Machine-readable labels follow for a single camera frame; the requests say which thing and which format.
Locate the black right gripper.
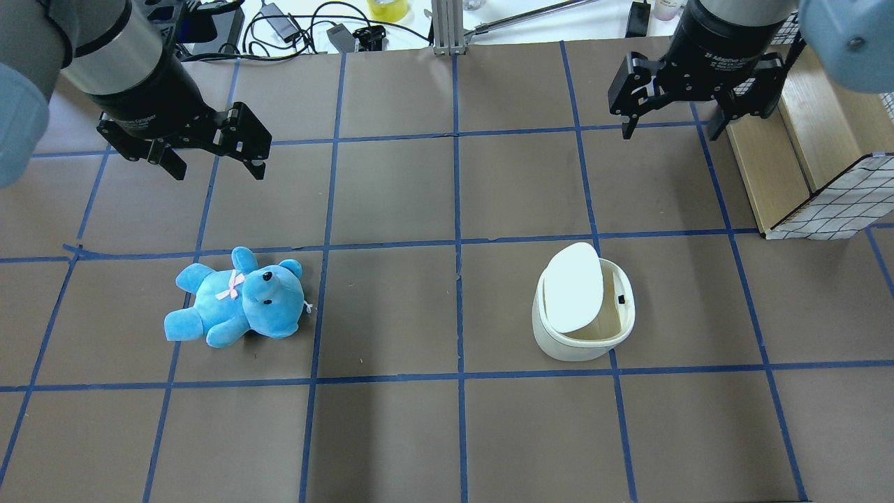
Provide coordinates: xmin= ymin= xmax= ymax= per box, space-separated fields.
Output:
xmin=608 ymin=1 xmax=786 ymax=141

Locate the black power brick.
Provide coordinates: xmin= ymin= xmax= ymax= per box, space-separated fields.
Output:
xmin=259 ymin=3 xmax=300 ymax=43

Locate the black power adapter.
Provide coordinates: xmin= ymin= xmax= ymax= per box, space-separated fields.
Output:
xmin=624 ymin=1 xmax=651 ymax=38

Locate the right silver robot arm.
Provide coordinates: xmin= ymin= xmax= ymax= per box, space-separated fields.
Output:
xmin=607 ymin=1 xmax=893 ymax=140

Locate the white paper cup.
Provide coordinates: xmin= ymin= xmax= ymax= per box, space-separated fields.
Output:
xmin=651 ymin=0 xmax=687 ymax=22

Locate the white trash can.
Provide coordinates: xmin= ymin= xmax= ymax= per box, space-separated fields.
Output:
xmin=532 ymin=242 xmax=636 ymax=362

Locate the aluminium frame post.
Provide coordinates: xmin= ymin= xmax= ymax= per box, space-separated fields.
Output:
xmin=430 ymin=1 xmax=467 ymax=55

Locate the wooden box with grid cloth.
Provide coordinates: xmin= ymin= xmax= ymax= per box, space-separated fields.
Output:
xmin=727 ymin=47 xmax=892 ymax=241

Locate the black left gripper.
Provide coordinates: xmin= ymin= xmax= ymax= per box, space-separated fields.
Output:
xmin=89 ymin=53 xmax=272 ymax=181

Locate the yellow tape roll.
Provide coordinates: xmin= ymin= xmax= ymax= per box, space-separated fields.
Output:
xmin=367 ymin=0 xmax=410 ymax=23

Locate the long metal rod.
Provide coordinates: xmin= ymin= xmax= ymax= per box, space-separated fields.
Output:
xmin=464 ymin=1 xmax=597 ymax=41

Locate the blue teddy bear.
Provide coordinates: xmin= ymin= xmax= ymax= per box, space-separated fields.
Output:
xmin=163 ymin=247 xmax=314 ymax=348

